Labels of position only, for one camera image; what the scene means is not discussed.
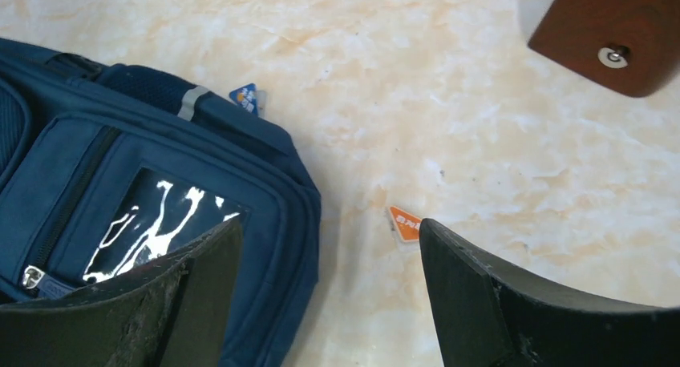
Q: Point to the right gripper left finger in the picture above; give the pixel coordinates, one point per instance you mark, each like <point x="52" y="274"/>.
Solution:
<point x="172" y="311"/>

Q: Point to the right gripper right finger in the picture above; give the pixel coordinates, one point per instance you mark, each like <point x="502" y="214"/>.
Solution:
<point x="490" y="312"/>

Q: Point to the navy blue student backpack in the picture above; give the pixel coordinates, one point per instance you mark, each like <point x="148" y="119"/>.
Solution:
<point x="105" y="168"/>

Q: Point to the blue triangular eraser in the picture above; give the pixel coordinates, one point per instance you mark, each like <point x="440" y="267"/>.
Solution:
<point x="250" y="98"/>

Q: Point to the brown wooden metronome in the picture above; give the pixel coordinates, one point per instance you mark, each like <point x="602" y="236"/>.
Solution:
<point x="628" y="46"/>

